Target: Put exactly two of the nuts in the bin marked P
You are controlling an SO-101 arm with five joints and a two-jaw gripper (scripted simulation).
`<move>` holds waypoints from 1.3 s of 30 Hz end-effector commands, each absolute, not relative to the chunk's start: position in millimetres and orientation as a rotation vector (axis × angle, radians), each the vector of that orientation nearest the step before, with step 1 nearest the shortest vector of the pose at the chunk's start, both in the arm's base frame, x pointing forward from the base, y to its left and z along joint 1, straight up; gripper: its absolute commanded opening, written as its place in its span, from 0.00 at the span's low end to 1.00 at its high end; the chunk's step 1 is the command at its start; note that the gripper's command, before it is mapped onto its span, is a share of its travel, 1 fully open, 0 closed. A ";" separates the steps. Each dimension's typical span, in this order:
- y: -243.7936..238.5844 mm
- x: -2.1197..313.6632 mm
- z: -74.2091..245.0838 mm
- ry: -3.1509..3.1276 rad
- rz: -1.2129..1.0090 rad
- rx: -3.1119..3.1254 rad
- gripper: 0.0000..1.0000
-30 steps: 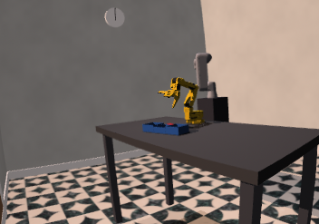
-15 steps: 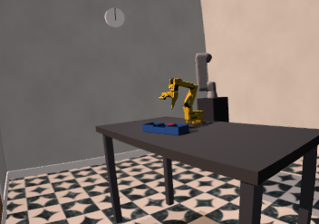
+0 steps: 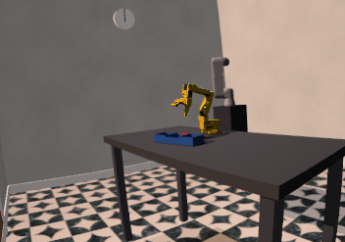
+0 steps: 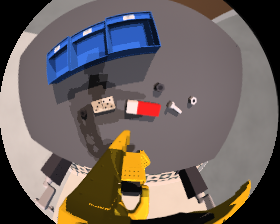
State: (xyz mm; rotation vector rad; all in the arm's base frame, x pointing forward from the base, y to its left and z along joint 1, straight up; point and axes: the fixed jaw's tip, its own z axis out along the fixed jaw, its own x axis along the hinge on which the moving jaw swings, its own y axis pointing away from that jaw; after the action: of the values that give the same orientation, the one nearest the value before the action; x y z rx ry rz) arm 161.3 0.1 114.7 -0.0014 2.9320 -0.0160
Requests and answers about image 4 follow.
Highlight blue bin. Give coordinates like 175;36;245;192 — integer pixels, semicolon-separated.
47;12;161;85

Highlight white bolt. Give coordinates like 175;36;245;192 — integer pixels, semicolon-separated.
168;102;182;114

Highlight white hex nut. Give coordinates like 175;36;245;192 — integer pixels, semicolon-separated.
189;96;196;104

